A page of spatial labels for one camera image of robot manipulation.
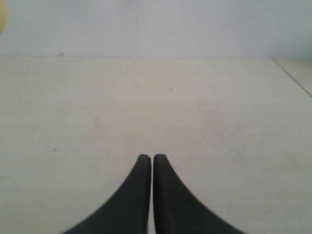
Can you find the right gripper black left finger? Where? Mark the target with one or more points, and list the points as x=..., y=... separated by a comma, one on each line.
x=127, y=210

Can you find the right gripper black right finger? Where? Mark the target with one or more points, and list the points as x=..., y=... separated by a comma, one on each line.
x=177, y=210

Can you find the yellow tennis ball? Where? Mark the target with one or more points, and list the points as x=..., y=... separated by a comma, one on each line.
x=3, y=15

